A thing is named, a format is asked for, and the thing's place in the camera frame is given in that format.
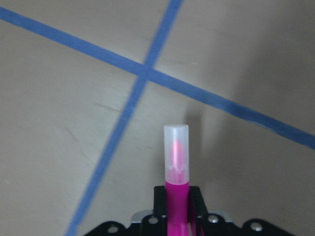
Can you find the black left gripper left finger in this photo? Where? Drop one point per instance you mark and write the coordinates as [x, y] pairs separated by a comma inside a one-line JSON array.
[[160, 203]]

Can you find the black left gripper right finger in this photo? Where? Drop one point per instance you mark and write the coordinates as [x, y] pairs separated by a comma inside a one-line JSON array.
[[197, 207]]

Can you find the pink highlighter pen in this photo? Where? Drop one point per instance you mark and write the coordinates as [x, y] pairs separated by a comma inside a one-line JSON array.
[[176, 163]]

